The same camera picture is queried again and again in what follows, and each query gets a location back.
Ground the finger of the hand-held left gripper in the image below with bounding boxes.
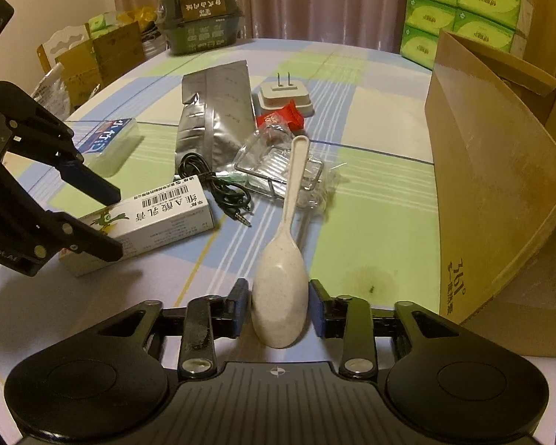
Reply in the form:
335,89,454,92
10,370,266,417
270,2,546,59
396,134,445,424
0,80,122,205
0,151,124,279

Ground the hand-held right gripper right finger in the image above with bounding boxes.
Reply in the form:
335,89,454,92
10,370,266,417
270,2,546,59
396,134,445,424
308,279,466,381

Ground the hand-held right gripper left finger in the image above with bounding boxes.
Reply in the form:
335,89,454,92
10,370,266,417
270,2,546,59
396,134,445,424
95,278,252,381

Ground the beige speckled spoon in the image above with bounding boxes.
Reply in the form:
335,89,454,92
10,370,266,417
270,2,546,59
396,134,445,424
251,134,312,349

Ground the white medicine box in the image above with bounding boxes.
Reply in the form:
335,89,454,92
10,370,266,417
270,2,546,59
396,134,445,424
58,184,216,278

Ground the silver foil bag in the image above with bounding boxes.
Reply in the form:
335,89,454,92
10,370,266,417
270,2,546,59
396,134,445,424
176,60,255,174

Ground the clear plastic tray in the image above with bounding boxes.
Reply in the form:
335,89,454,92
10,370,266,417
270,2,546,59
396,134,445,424
234,123,346,211

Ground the brown cardboard box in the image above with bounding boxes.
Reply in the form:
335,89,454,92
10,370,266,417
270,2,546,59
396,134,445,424
424,28,556,357

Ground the clear plastic bag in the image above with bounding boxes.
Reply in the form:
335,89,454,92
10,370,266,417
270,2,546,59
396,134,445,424
30,62,72,112

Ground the white scalloped board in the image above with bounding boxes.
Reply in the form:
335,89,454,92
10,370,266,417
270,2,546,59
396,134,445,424
42,23,91,75

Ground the printed cardboard carton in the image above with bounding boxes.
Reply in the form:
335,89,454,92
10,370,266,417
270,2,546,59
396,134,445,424
37,21,144,107

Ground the small green tissue pack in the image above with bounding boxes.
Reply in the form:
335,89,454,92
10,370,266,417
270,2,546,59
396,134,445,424
88,11,121,38

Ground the yellow plastic bag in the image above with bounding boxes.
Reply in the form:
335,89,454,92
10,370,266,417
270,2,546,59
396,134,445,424
120,6,160,33

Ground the checked tablecloth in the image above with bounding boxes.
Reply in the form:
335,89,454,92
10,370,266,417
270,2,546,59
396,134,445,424
0,37,556,427

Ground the dark green storage box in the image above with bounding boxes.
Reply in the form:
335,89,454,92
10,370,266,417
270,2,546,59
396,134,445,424
155,0,242,55

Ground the red snack packet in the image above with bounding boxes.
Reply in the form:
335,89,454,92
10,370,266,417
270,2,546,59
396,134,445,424
256,104,307,133

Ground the white power adapter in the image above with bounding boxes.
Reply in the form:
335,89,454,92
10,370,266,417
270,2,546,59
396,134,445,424
257,72,315,119

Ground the purple curtain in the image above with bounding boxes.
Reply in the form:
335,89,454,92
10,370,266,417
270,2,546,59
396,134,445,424
97,0,413,52

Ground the stack of green tissue packs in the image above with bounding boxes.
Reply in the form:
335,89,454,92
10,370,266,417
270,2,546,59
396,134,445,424
400,0,536,72

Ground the black audio cable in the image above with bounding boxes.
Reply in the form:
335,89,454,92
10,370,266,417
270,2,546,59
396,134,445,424
177,151,253,228

